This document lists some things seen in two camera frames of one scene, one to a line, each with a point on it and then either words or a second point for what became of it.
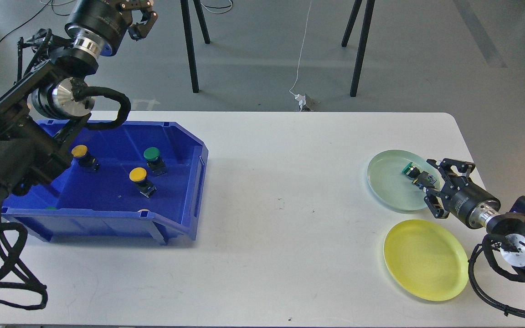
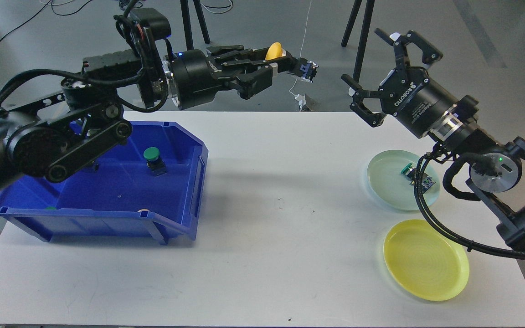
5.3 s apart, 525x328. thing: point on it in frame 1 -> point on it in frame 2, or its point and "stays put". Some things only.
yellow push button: (138, 175) -> (275, 50)
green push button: (420, 178) stays put
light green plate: (385, 176) stays put
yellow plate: (427, 258) stays put
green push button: (156, 164) stays put
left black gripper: (108, 20) -> (195, 79)
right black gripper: (470, 204) -> (419, 103)
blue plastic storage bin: (138, 179) stays put
